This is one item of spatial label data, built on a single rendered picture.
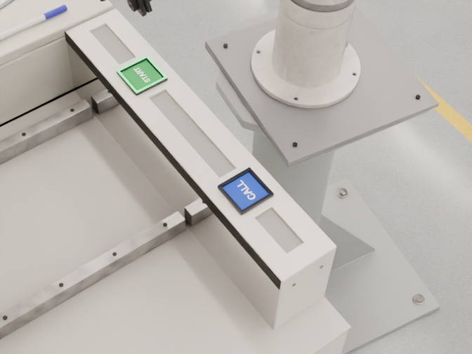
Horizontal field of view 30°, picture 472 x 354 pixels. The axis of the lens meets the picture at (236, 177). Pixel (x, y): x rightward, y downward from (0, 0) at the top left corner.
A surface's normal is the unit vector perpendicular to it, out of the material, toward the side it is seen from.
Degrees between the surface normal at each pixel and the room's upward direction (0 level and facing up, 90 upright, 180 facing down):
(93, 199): 0
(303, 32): 89
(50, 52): 90
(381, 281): 0
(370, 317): 0
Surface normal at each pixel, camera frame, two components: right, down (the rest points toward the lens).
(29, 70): 0.59, 0.66
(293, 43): -0.58, 0.63
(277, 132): 0.06, -0.59
